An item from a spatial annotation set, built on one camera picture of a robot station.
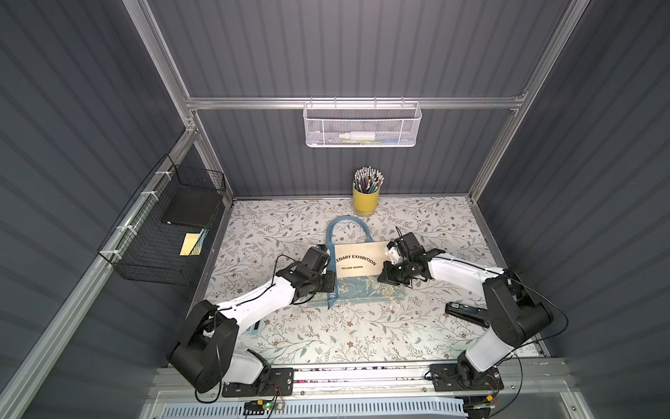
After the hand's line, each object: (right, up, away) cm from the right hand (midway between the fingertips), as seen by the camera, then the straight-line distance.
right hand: (378, 281), depth 89 cm
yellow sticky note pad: (-50, +15, -25) cm, 58 cm away
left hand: (-15, +1, -3) cm, 15 cm away
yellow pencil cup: (-3, +28, +18) cm, 33 cm away
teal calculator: (-39, -13, -9) cm, 42 cm away
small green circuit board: (-36, -30, -19) cm, 50 cm away
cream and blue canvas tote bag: (-7, +4, +8) cm, 11 cm away
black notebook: (-63, +26, -3) cm, 68 cm away
